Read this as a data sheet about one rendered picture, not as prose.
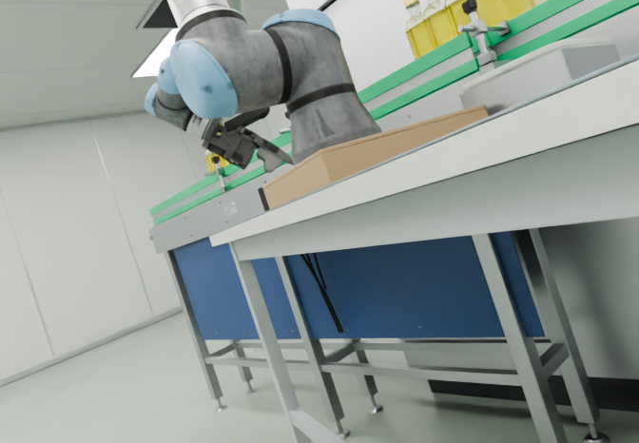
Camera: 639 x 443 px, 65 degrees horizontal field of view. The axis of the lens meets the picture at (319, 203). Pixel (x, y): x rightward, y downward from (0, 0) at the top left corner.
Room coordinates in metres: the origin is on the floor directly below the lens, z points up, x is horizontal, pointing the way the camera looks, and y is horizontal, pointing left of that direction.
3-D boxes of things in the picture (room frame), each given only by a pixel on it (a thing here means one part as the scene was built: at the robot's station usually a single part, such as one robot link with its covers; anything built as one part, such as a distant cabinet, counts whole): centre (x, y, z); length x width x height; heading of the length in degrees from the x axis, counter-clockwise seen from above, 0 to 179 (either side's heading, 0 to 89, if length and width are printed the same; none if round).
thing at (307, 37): (0.81, -0.05, 0.96); 0.13 x 0.12 x 0.14; 115
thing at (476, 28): (0.98, -0.41, 0.95); 0.17 x 0.03 x 0.12; 131
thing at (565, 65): (0.84, -0.43, 0.79); 0.27 x 0.17 x 0.08; 131
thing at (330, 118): (0.81, -0.06, 0.84); 0.15 x 0.15 x 0.10
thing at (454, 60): (1.66, 0.18, 0.93); 1.75 x 0.01 x 0.08; 41
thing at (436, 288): (1.69, 0.10, 0.54); 1.59 x 0.18 x 0.43; 41
